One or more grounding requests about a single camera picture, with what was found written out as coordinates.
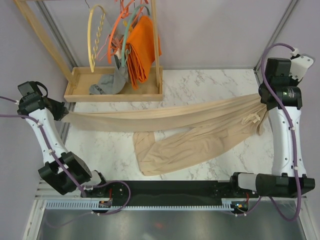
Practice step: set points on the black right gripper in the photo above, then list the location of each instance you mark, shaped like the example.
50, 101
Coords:
294, 81

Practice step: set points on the beige trousers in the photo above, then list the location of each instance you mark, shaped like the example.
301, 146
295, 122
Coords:
170, 139

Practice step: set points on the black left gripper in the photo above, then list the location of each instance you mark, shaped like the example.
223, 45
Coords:
61, 111

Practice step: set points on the orange cloth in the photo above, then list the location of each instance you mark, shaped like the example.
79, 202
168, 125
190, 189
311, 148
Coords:
142, 52

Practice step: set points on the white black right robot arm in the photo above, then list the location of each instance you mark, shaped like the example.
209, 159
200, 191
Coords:
288, 173

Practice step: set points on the pink thin hanger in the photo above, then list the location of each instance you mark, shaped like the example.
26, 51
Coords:
103, 50

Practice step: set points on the grey slotted cable duct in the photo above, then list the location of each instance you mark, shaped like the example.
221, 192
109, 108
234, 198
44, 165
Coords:
96, 205

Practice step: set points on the grey garment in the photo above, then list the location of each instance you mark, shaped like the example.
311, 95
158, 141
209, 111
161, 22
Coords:
111, 84

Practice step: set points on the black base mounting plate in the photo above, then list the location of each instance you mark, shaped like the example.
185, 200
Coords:
169, 193

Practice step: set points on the orange plastic hanger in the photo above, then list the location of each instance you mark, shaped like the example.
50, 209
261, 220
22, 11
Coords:
114, 44

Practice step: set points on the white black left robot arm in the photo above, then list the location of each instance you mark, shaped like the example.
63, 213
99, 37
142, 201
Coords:
63, 170

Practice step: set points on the wooden clothes rack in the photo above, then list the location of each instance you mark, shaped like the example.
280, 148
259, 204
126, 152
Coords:
81, 78

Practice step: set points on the aluminium frame rail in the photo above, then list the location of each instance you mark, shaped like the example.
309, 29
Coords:
42, 191

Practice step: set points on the teal plastic hanger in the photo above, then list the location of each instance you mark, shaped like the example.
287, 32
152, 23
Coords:
126, 33

